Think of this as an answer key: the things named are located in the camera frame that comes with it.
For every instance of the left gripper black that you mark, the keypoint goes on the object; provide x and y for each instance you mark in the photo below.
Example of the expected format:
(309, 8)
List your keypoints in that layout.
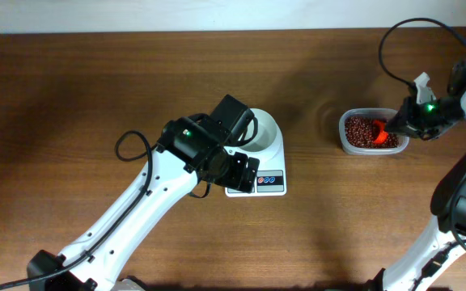
(230, 179)

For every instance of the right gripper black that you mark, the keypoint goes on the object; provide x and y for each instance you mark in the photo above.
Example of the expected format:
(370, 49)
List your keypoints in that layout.
(404, 119)

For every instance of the orange measuring scoop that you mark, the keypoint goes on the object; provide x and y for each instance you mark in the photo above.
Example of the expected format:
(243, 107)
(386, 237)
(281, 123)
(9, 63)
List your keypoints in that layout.
(382, 135)

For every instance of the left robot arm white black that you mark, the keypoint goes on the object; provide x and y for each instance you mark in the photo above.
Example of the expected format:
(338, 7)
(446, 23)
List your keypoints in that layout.
(190, 150)

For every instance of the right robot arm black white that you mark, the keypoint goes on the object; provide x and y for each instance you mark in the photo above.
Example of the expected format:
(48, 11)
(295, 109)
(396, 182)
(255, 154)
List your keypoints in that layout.
(443, 241)

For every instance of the white digital kitchen scale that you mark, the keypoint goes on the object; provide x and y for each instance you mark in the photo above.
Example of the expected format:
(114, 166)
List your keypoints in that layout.
(271, 174)

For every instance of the white round bowl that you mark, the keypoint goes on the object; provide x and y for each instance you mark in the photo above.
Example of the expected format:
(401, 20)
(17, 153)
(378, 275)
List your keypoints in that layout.
(267, 133)

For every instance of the clear plastic container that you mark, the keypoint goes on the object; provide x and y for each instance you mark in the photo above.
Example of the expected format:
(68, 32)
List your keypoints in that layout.
(374, 113)

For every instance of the red adzuki beans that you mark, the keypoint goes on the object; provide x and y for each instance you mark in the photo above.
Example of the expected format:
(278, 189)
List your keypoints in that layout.
(360, 132)

